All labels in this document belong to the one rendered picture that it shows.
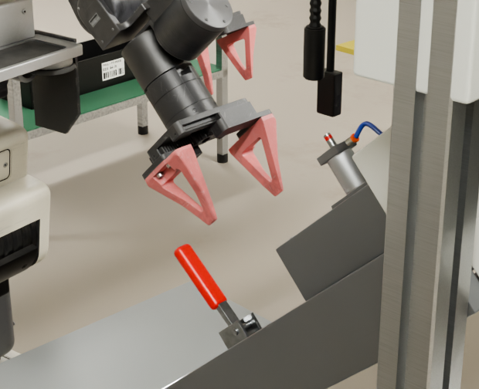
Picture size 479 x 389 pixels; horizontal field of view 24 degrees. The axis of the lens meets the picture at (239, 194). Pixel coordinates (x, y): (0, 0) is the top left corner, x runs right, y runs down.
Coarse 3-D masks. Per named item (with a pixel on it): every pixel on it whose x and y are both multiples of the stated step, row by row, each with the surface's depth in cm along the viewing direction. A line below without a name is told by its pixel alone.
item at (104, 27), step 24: (96, 0) 112; (168, 0) 109; (192, 0) 108; (216, 0) 110; (96, 24) 113; (120, 24) 112; (144, 24) 115; (168, 24) 109; (192, 24) 108; (216, 24) 108; (168, 48) 110; (192, 48) 110
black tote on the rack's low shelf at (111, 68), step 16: (96, 48) 383; (112, 48) 388; (80, 64) 358; (96, 64) 363; (112, 64) 368; (80, 80) 360; (96, 80) 365; (112, 80) 370; (128, 80) 376; (32, 96) 347
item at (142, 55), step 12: (144, 36) 113; (132, 48) 113; (144, 48) 113; (156, 48) 113; (132, 60) 114; (144, 60) 113; (156, 60) 113; (168, 60) 113; (180, 60) 113; (132, 72) 115; (144, 72) 113; (156, 72) 112; (180, 72) 114; (144, 84) 114
